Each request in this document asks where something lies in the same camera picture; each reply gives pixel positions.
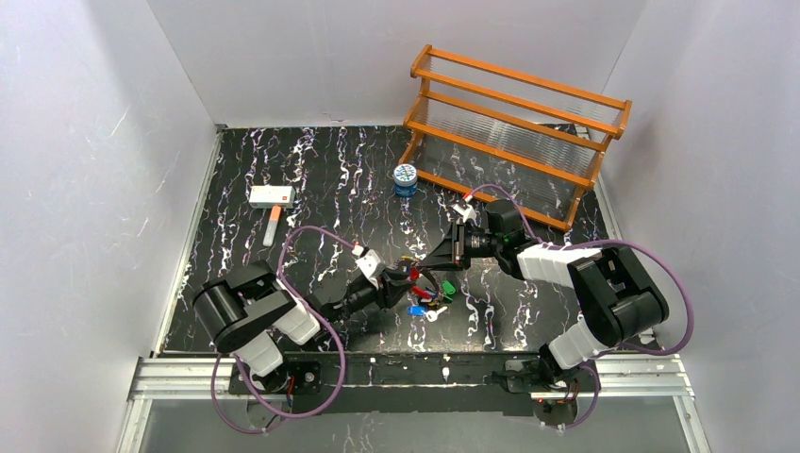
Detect white orange marker pen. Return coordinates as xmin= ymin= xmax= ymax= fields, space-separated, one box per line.
xmin=262 ymin=205 xmax=282 ymax=247

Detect aluminium rail frame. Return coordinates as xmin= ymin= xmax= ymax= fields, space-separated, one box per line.
xmin=118 ymin=352 xmax=709 ymax=452

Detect orange wooden shelf rack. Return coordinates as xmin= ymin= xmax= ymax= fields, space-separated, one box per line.
xmin=399 ymin=44 xmax=633 ymax=231

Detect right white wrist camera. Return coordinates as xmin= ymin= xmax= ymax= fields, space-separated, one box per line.
xmin=451 ymin=194 xmax=478 ymax=225

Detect white box with red logo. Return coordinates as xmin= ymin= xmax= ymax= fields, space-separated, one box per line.
xmin=248 ymin=185 xmax=296 ymax=209

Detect metal key organizer red handle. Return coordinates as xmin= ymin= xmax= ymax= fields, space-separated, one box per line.
xmin=394 ymin=256 xmax=455 ymax=310

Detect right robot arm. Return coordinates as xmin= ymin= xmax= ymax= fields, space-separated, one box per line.
xmin=419 ymin=199 xmax=669 ymax=380

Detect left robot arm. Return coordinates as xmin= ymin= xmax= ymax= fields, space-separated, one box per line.
xmin=192 ymin=260 xmax=418 ymax=378

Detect blue key tag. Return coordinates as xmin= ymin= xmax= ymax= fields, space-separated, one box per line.
xmin=407 ymin=305 xmax=427 ymax=316

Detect blue jar with patterned lid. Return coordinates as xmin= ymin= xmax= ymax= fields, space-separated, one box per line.
xmin=392 ymin=163 xmax=418 ymax=198

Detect silver key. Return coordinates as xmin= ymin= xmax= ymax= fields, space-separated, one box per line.
xmin=425 ymin=307 xmax=448 ymax=323

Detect green key tag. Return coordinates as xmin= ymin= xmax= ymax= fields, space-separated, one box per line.
xmin=442 ymin=280 xmax=457 ymax=298

